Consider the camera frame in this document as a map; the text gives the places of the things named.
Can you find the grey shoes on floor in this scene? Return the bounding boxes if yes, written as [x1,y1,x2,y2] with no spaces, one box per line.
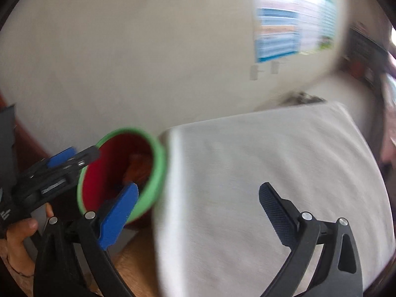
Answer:
[281,92,326,106]

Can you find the wall power outlet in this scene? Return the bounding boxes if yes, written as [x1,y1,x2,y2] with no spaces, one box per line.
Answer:
[271,61,280,74]

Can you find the dark bedside shelf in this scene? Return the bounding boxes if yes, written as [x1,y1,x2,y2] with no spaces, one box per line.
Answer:
[344,27,388,90]

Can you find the white towel table cover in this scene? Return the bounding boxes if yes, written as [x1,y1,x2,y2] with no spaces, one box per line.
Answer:
[153,102,395,296]

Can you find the red green trash bin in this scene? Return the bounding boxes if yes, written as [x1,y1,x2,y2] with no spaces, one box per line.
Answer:
[76,127,167,229]

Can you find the plaid patchwork bed cover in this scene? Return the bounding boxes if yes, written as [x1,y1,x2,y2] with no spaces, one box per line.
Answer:
[381,74,396,168]

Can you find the blue pinyin wall poster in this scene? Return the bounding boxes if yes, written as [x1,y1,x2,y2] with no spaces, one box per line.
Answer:
[253,0,299,63]

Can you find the person left hand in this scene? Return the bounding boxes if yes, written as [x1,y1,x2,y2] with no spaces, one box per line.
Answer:
[5,217,38,277]

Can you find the green number wall poster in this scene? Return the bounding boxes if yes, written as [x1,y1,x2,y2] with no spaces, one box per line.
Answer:
[319,0,337,50]

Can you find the white chart wall poster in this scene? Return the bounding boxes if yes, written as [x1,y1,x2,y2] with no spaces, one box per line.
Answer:
[297,0,325,54]

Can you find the red bucket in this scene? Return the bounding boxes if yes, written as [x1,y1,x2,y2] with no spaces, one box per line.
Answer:
[349,60,365,79]

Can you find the wall switch plate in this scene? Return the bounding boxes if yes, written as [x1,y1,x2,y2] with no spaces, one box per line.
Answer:
[250,64,261,81]

